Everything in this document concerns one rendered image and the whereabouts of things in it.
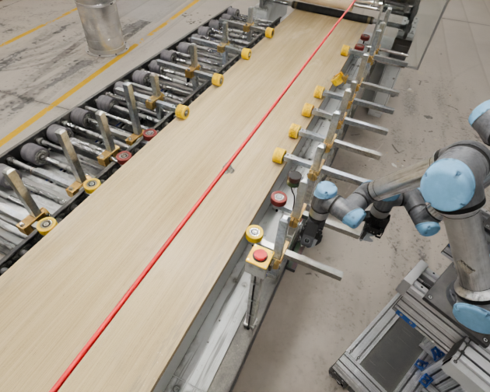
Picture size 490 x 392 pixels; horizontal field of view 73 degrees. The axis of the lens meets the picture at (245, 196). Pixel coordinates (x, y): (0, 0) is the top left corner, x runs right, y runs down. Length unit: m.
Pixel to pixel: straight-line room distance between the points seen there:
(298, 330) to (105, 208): 1.38
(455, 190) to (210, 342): 1.11
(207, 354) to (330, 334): 1.01
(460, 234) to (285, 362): 1.46
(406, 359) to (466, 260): 1.21
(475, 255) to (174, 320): 0.96
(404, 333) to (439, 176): 1.46
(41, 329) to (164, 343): 0.43
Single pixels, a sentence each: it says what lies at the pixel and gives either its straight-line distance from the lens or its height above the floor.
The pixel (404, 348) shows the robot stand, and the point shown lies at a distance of 2.22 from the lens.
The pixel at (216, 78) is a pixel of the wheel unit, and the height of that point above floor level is 0.97.
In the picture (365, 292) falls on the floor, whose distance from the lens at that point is 2.53.
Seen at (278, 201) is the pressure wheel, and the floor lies 0.91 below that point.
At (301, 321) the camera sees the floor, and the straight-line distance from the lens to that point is 2.32.
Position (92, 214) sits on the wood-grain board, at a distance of 1.67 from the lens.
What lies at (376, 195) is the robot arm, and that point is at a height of 1.27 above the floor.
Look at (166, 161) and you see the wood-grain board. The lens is 1.84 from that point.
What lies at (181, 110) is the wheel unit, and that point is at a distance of 2.09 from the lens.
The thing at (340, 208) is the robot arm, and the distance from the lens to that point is 1.20.
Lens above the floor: 2.10
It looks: 47 degrees down
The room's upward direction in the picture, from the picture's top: 4 degrees clockwise
